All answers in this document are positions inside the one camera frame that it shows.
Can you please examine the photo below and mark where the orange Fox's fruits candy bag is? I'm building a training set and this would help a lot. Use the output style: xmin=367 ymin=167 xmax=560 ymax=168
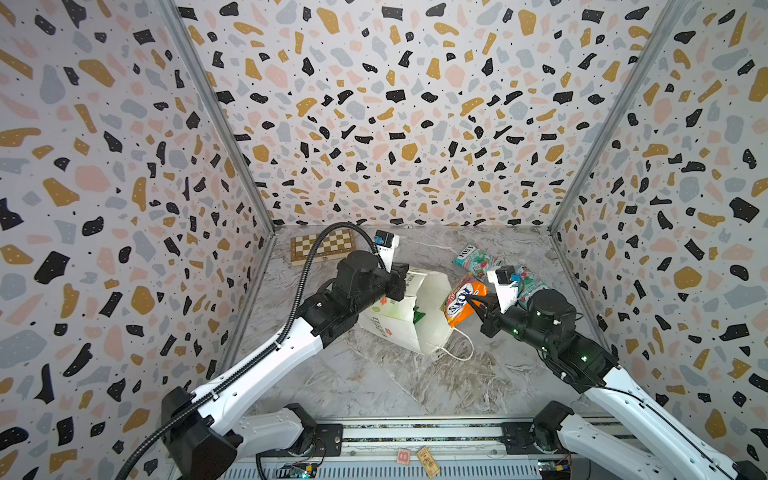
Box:
xmin=441 ymin=274 xmax=488 ymax=328

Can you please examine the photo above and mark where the white paper bag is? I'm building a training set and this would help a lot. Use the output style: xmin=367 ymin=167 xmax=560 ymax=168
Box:
xmin=358 ymin=267 xmax=475 ymax=362

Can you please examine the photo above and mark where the teal Fox's candy bag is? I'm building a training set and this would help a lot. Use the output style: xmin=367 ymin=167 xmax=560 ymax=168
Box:
xmin=513 ymin=266 xmax=549 ymax=307
xmin=453 ymin=244 xmax=502 ymax=282

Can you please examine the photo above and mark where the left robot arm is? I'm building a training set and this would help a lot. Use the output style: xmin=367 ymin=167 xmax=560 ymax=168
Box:
xmin=161 ymin=251 xmax=409 ymax=479

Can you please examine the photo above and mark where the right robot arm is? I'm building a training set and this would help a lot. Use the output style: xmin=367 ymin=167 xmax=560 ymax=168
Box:
xmin=467 ymin=289 xmax=765 ymax=479

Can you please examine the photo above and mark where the green Fox's candy bag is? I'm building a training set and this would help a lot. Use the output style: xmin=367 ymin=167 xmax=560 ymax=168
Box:
xmin=413 ymin=306 xmax=425 ymax=324

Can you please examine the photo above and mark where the wooden chessboard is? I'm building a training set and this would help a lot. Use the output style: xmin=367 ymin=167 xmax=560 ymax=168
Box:
xmin=289 ymin=228 xmax=356 ymax=267

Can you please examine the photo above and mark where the tan wooden card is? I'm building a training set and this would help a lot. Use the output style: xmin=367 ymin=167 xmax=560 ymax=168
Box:
xmin=417 ymin=447 xmax=440 ymax=479

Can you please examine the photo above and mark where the pink letter block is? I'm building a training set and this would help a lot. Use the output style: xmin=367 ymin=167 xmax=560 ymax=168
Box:
xmin=396 ymin=448 xmax=411 ymax=466

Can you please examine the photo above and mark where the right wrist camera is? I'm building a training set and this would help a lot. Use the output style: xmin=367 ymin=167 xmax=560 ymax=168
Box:
xmin=487 ymin=265 xmax=520 ymax=313

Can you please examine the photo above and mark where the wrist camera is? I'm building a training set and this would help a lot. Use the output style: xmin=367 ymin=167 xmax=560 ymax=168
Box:
xmin=487 ymin=265 xmax=520 ymax=313
xmin=374 ymin=230 xmax=400 ymax=272

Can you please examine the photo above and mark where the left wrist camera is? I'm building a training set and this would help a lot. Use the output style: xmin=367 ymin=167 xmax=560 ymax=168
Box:
xmin=374 ymin=230 xmax=400 ymax=272

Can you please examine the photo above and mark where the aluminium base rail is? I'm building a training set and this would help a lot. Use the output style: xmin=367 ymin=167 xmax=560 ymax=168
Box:
xmin=164 ymin=413 xmax=679 ymax=480

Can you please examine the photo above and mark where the black corrugated cable hose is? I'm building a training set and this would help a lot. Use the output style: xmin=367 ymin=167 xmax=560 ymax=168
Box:
xmin=113 ymin=221 xmax=388 ymax=480

